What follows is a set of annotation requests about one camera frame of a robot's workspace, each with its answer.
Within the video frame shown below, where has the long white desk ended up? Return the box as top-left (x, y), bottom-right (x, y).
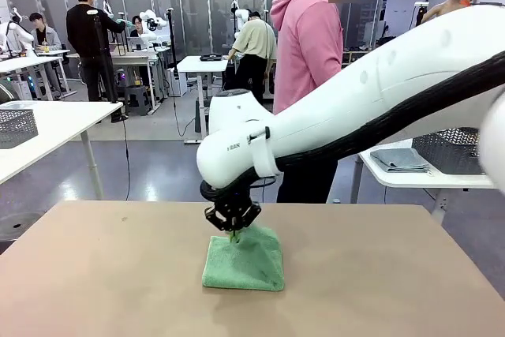
top-left (0, 54), bottom-right (78, 102)

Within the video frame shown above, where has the white shoe shelf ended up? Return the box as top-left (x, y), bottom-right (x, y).
top-left (342, 47), bottom-right (374, 66)

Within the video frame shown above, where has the round grey floor plate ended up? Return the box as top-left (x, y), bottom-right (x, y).
top-left (0, 212), bottom-right (43, 242)

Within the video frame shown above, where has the black hanging cable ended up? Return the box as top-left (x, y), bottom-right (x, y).
top-left (121, 114), bottom-right (132, 200)

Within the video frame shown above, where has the white workbench with frame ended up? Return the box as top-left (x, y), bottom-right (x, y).
top-left (109, 43), bottom-right (175, 112)

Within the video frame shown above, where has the black braided cable sleeve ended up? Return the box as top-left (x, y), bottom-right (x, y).
top-left (199, 51), bottom-right (505, 204)

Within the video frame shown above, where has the seated person with dark hair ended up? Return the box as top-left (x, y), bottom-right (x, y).
top-left (129, 15), bottom-right (150, 39)

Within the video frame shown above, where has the black thin stand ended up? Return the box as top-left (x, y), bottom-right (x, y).
top-left (166, 7), bottom-right (181, 97)

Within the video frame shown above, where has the person in beige shirt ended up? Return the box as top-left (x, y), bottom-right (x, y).
top-left (227, 9), bottom-right (278, 106)

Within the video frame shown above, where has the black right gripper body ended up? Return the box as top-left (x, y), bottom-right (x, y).
top-left (215, 193), bottom-right (256, 219)

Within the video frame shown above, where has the bare mannequin with dark trousers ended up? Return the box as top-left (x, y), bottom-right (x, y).
top-left (420, 0), bottom-right (465, 26)

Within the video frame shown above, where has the man in black clothes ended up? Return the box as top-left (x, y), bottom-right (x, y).
top-left (65, 0), bottom-right (129, 123)

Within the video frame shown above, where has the grey plastic lattice basket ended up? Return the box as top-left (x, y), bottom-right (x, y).
top-left (0, 107), bottom-right (39, 150)
top-left (411, 126), bottom-right (485, 175)

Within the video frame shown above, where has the seated person in grey jacket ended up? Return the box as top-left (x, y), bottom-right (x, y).
top-left (28, 12), bottom-right (63, 53)

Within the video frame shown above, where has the person in pink hoodie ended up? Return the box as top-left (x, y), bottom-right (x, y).
top-left (269, 0), bottom-right (345, 204)

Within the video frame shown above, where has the light grey towel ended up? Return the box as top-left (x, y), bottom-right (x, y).
top-left (369, 147), bottom-right (434, 174)

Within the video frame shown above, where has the black camera tripod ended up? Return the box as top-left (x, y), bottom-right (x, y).
top-left (88, 8), bottom-right (119, 104)

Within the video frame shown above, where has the dark grey step stool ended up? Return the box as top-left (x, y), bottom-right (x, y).
top-left (123, 85), bottom-right (152, 117)

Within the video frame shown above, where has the white table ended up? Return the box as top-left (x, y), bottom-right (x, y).
top-left (0, 100), bottom-right (124, 200)
top-left (349, 137), bottom-right (498, 227)

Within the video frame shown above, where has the green terry towel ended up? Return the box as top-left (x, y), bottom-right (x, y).
top-left (201, 225), bottom-right (286, 293)

